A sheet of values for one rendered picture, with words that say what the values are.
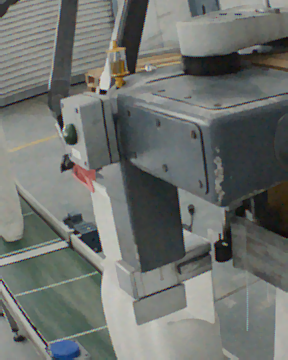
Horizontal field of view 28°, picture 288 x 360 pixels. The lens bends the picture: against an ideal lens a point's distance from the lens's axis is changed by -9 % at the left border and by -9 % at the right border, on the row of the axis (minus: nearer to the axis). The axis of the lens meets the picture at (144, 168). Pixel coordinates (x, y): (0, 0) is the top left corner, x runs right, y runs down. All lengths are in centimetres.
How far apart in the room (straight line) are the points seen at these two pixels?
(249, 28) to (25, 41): 770
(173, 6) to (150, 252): 878
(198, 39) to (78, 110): 19
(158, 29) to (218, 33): 862
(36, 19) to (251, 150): 799
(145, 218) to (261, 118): 28
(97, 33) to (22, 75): 132
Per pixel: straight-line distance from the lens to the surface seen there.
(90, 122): 79
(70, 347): 110
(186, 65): 84
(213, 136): 62
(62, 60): 157
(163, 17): 948
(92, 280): 235
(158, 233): 88
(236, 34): 85
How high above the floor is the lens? 149
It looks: 18 degrees down
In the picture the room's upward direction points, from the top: 9 degrees counter-clockwise
